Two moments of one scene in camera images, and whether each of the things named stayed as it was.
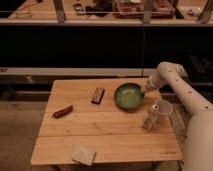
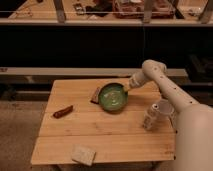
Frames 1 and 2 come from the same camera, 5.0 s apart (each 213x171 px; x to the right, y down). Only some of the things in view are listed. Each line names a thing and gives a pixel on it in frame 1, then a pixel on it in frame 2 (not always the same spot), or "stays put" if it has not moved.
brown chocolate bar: (98, 95) stays put
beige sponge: (82, 155) stays put
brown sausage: (61, 113) stays put
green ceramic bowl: (129, 96) to (113, 96)
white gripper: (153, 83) to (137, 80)
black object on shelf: (100, 9) stays put
